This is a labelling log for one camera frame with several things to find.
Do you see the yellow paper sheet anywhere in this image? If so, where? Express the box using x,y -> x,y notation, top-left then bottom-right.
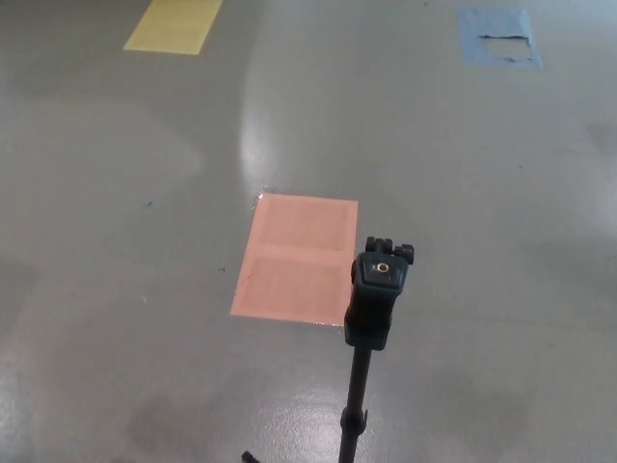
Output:
122,0 -> 225,56

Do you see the black tripod phone stand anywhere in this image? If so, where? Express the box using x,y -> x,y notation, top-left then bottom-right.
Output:
240,235 -> 417,463

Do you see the torn blue paper sheet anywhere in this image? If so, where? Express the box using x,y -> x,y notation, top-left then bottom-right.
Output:
456,7 -> 545,71

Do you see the pink floor marker rectangle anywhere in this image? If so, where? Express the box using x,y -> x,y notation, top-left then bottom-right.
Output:
229,192 -> 360,328

